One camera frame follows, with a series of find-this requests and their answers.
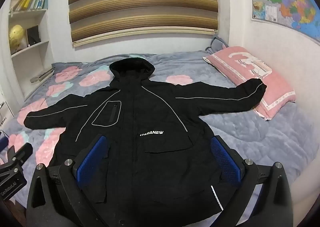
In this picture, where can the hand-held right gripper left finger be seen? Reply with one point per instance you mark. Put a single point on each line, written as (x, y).
(91, 160)

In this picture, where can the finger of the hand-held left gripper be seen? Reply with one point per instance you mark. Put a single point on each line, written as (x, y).
(3, 144)
(21, 152)

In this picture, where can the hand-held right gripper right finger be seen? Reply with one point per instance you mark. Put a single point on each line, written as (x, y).
(225, 159)

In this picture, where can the black hooded jacket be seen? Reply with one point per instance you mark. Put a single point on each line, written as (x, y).
(140, 107)

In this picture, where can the white cardboard box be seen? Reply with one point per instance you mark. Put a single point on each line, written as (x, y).
(4, 112)

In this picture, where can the grey floral blanket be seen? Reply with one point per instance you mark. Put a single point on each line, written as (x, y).
(250, 132)

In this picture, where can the pink pillow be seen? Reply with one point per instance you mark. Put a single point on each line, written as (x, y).
(240, 67)

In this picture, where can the white bookshelf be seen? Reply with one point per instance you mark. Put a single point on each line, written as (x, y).
(37, 52)

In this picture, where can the golden globe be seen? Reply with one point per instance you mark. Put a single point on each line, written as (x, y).
(16, 35)

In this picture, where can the black box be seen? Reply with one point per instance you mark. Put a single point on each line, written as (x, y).
(33, 35)

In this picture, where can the grey pillow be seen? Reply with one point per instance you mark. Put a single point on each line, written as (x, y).
(218, 44)

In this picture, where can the striped brown window blind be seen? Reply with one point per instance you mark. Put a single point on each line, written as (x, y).
(142, 4)

